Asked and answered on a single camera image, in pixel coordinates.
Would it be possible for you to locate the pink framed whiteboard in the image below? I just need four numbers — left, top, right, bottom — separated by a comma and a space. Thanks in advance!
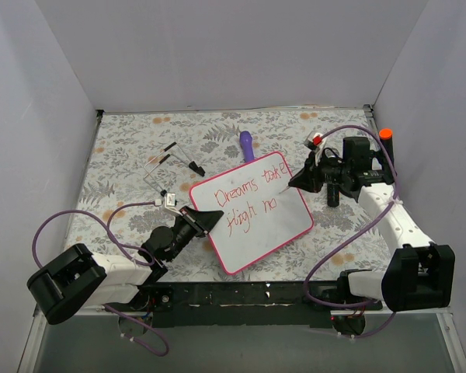
189, 152, 314, 275

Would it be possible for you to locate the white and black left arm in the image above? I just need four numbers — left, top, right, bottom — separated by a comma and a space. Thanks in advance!
26, 206, 224, 325

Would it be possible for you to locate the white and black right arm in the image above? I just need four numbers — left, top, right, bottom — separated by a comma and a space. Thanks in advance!
288, 131, 455, 312

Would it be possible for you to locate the black microphone with grey head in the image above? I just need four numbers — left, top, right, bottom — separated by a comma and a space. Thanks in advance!
327, 184, 339, 207

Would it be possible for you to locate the black stick with orange tip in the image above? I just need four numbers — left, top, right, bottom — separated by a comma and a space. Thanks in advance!
378, 128, 395, 169

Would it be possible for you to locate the floral patterned table mat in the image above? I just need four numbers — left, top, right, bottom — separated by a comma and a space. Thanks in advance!
67, 108, 391, 281

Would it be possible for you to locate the white wire whiteboard stand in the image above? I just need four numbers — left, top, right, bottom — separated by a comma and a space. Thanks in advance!
143, 141, 205, 198

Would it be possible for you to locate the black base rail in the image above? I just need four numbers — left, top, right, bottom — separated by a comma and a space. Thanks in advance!
104, 281, 358, 329

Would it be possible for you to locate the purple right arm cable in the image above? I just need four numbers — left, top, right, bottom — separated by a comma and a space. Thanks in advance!
302, 124, 403, 339

